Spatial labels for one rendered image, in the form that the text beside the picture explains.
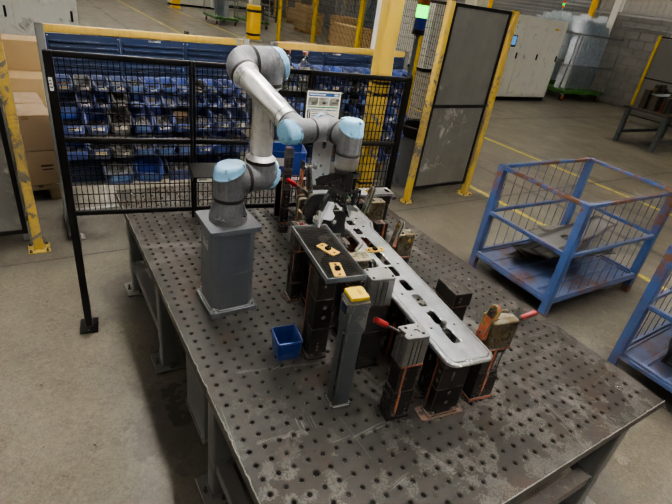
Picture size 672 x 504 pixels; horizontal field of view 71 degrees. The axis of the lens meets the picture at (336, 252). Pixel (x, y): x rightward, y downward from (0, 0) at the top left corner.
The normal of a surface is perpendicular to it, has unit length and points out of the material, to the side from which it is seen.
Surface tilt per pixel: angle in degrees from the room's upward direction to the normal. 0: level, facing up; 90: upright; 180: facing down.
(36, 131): 89
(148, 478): 0
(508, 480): 0
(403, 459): 0
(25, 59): 90
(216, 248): 90
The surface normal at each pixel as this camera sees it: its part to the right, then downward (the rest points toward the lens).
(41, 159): 0.63, 0.41
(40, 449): 0.13, -0.87
